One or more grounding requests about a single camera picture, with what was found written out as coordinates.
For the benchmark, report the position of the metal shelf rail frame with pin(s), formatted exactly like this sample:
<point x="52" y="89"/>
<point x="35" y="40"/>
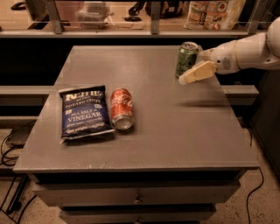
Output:
<point x="46" y="18"/>

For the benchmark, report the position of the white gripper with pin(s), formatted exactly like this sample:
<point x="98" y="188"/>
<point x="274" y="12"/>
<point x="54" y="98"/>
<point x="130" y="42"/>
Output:
<point x="224" y="58"/>

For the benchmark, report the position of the black device on floor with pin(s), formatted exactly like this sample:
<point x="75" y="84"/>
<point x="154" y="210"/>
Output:
<point x="18" y="137"/>

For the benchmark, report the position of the clear plastic container on shelf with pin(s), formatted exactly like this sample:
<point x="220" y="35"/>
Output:
<point x="93" y="15"/>

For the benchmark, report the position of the upper drawer with knob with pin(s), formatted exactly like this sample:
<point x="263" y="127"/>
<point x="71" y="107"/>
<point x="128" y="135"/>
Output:
<point x="135" y="194"/>

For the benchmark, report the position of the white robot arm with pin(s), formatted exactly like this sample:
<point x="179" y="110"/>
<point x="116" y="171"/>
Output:
<point x="261" y="51"/>

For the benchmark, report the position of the colourful snack bag on shelf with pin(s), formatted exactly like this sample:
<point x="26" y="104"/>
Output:
<point x="213" y="15"/>

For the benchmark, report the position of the black bag on shelf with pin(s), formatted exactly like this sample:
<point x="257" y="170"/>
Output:
<point x="164" y="9"/>

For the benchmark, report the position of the blue Kettle chips bag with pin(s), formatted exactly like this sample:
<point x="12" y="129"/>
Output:
<point x="84" y="113"/>

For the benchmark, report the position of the lower drawer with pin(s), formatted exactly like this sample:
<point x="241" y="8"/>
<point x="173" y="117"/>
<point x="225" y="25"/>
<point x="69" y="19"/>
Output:
<point x="134" y="215"/>

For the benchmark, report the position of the green soda can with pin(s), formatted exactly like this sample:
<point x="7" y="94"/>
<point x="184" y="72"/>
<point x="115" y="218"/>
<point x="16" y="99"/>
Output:
<point x="187" y="55"/>

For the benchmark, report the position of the grey drawer cabinet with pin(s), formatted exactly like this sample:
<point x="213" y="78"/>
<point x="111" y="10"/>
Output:
<point x="181" y="133"/>

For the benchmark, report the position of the red Coca-Cola can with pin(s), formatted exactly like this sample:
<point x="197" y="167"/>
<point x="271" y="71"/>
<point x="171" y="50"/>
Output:
<point x="122" y="116"/>

